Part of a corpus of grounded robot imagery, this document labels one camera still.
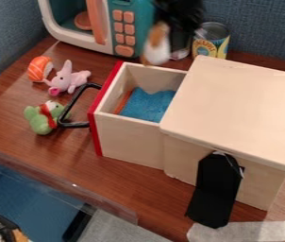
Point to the pink plush bunny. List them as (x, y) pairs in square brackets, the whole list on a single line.
[(67, 80)]

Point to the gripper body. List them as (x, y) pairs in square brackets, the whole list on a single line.
[(183, 14)]

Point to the blue cloth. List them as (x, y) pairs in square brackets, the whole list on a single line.
[(149, 105)]

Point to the orange toy sushi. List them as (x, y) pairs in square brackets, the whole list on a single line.
[(38, 69)]

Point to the orange white plush toy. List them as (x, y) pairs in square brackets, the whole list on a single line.
[(156, 47)]

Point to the green plush frog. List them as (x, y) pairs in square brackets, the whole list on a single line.
[(42, 118)]

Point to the yellow blue can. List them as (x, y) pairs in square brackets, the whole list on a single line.
[(211, 42)]

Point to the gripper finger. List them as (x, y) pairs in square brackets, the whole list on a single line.
[(180, 42)]

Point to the drawer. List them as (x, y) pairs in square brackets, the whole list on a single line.
[(128, 135)]

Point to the black fabric strip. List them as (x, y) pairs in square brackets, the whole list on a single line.
[(214, 192)]

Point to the cabinet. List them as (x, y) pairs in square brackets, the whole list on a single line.
[(241, 110)]

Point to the toy microwave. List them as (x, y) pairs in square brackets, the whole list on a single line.
[(107, 34)]

